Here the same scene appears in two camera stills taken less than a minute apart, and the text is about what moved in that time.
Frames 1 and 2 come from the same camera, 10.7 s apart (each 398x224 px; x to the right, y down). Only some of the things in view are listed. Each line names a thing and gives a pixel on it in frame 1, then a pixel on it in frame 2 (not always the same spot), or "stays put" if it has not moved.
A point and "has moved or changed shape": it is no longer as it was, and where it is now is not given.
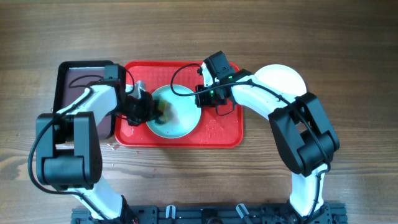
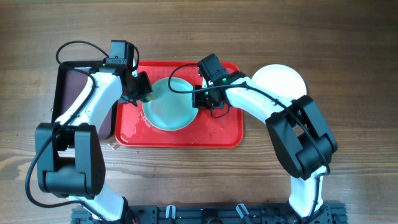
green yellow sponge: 166,108 has moved or changed shape
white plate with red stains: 283,78 stays put
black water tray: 73,78 stays put
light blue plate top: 189,116 has moved or changed shape
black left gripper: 152,111 -> 147,88
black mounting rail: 331,214 stays put
